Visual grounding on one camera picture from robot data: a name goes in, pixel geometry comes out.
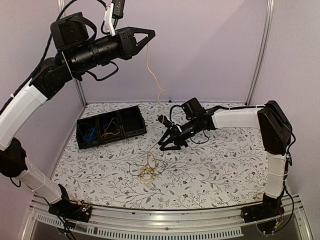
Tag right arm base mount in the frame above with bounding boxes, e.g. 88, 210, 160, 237
240, 194, 285, 223

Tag right aluminium corner post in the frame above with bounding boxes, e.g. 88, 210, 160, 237
245, 0, 275, 106

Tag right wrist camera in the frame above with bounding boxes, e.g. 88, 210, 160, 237
157, 114, 182, 134

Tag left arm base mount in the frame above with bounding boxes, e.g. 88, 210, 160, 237
48, 184, 92, 223

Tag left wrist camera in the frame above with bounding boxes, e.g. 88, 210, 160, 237
101, 0, 125, 36

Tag aluminium front rail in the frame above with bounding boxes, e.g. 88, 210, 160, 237
22, 194, 315, 240

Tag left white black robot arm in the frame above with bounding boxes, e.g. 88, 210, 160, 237
0, 0, 156, 217

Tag blue cable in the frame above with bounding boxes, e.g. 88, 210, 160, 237
77, 122, 98, 143

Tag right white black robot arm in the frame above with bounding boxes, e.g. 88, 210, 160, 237
158, 98, 293, 218

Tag floral tablecloth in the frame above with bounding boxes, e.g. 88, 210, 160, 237
49, 101, 285, 210

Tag black three-compartment bin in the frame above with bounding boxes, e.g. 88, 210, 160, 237
76, 105, 147, 149

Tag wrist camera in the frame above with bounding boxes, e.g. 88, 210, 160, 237
101, 0, 125, 36
157, 114, 182, 134

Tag black cable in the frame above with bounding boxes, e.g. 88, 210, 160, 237
128, 144, 168, 177

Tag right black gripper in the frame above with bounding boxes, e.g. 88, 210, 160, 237
157, 118, 200, 152

